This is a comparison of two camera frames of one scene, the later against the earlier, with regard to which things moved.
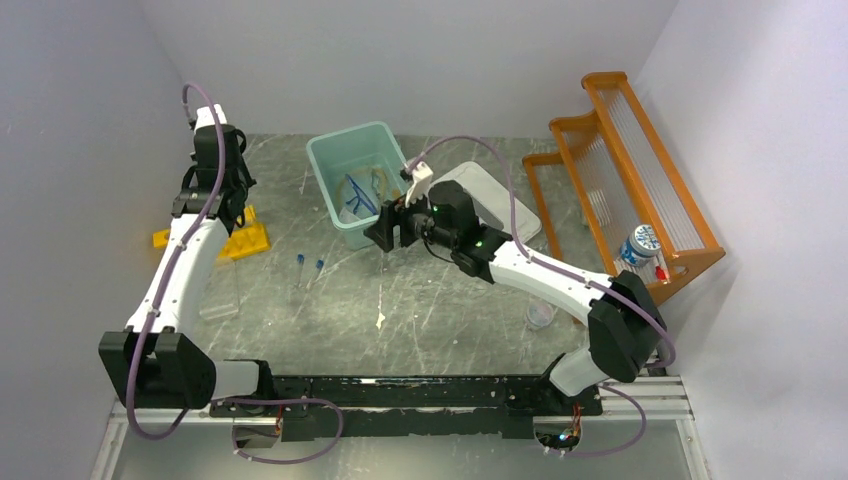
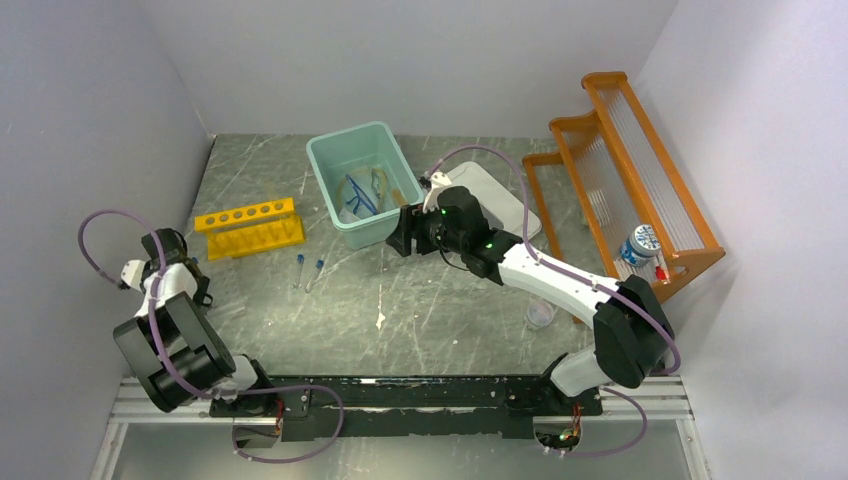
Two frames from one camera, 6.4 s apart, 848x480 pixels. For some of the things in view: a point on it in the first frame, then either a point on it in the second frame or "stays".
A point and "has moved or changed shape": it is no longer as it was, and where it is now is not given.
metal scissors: x=375 y=182 stays
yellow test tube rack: x=242 y=241 has moved or changed shape
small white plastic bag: x=346 y=216 stays
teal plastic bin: x=359 y=172 stays
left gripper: x=248 y=180 to x=200 y=292
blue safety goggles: x=361 y=196 stays
